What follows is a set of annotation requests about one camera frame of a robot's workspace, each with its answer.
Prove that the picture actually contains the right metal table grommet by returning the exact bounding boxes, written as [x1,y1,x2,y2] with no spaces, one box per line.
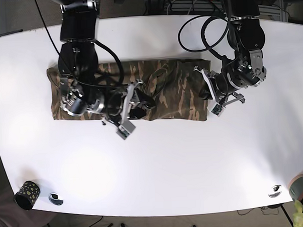
[268,184,282,198]

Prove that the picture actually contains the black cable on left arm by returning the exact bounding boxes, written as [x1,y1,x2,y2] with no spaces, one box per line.
[176,13,235,62]

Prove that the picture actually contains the camouflage T-shirt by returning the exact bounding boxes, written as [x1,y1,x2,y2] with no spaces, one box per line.
[47,59,210,127]

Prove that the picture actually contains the black floral cup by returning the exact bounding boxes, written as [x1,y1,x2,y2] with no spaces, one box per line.
[14,181,40,210]

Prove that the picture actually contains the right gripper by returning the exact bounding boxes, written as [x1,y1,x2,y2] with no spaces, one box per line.
[101,82,156,140]

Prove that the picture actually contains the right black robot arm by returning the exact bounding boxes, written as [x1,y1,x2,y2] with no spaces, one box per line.
[53,0,155,139]

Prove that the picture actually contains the grey plant pot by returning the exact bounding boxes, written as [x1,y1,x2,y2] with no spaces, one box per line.
[288,175,303,201]

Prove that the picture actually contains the left metal table grommet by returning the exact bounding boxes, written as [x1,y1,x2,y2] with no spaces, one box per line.
[48,193,64,205]

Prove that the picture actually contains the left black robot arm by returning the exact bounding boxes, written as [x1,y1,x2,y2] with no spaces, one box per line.
[200,0,266,116]

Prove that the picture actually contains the metal table grommet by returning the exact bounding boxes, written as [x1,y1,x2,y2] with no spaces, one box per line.
[268,184,282,198]
[48,193,64,205]

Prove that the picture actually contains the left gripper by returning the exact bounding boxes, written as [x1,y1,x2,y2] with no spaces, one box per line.
[194,66,245,117]

